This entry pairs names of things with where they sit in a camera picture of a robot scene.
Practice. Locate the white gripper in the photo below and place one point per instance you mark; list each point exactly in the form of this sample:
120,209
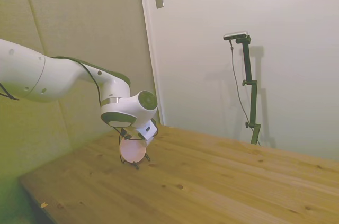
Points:
148,130

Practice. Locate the pink plastic bowl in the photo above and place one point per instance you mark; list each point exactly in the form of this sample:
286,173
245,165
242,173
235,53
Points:
132,151

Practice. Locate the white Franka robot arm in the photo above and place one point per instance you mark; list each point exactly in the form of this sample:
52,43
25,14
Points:
53,78

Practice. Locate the small yellow tape scrap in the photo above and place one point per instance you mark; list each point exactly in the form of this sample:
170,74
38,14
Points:
44,204

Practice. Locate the dark green jointed camera stand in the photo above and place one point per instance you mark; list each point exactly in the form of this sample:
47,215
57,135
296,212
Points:
253,97

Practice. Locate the grey exterior camera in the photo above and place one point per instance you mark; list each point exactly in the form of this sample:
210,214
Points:
235,35

